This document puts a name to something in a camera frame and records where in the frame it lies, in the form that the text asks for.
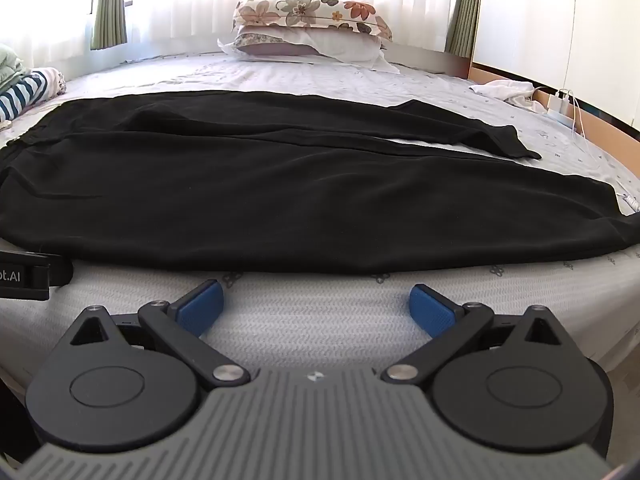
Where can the floral pillow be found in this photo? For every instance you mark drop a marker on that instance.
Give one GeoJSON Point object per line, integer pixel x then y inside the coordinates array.
{"type": "Point", "coordinates": [310, 12]}

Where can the white charger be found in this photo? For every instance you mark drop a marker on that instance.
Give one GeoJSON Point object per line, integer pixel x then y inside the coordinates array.
{"type": "Point", "coordinates": [559, 102]}

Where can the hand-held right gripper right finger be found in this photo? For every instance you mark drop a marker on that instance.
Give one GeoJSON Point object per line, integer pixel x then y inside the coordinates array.
{"type": "Point", "coordinates": [431, 310]}

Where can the white and mauve pillow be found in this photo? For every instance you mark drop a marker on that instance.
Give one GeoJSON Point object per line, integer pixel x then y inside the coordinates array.
{"type": "Point", "coordinates": [305, 45]}

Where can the black pants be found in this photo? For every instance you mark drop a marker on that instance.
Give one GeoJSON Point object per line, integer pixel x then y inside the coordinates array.
{"type": "Point", "coordinates": [280, 180]}

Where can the pink patterned cloth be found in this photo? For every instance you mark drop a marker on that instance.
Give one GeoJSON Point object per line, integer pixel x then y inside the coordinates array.
{"type": "Point", "coordinates": [52, 80]}

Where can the white crumpled cloth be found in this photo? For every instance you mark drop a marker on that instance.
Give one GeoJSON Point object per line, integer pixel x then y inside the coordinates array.
{"type": "Point", "coordinates": [502, 91]}

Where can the bed with grey sheet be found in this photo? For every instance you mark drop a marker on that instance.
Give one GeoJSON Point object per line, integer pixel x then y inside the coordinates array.
{"type": "Point", "coordinates": [310, 80]}

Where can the blue striped cloth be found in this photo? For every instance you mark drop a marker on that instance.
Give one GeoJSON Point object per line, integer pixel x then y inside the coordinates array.
{"type": "Point", "coordinates": [22, 92]}

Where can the green curtain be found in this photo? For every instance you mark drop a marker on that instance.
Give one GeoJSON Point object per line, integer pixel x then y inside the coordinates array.
{"type": "Point", "coordinates": [465, 7]}
{"type": "Point", "coordinates": [111, 5]}

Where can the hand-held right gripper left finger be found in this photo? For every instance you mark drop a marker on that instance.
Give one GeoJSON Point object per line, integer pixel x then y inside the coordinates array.
{"type": "Point", "coordinates": [200, 307]}

